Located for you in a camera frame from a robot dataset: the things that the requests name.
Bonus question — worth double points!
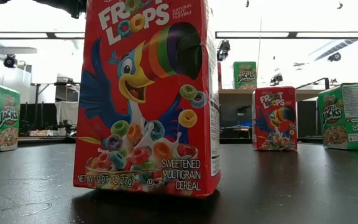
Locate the wooden shelf black legs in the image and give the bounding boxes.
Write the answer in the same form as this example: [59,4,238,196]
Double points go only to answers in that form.
[218,77,331,103]

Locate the background work table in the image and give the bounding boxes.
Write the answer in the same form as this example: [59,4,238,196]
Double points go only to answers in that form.
[221,119,254,139]

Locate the black hanging ceiling device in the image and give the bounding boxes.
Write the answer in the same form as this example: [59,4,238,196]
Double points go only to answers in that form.
[270,73,284,86]
[216,39,231,62]

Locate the white hanging cloth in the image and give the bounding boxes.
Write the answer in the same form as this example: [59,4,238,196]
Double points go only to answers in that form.
[54,100,80,126]

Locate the black partition panel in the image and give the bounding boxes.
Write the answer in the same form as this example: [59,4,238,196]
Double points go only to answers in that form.
[296,100,319,138]

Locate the black background desk panel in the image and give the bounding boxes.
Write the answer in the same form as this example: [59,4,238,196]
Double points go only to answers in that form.
[19,102,58,131]

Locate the black background table frame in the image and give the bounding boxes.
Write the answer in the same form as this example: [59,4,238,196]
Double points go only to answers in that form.
[30,81,82,131]

